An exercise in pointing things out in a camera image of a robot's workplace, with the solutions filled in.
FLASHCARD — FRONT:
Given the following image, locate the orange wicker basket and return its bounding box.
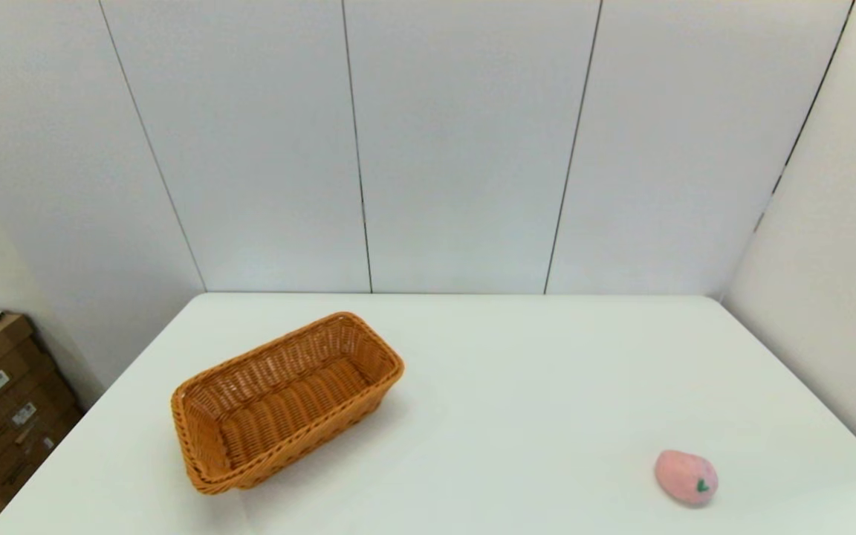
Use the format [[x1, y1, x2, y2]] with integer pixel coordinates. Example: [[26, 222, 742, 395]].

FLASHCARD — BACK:
[[170, 311, 405, 496]]

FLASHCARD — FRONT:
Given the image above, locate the pink toy peach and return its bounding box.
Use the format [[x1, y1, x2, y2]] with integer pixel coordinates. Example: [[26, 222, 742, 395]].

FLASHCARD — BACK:
[[655, 449, 719, 508]]

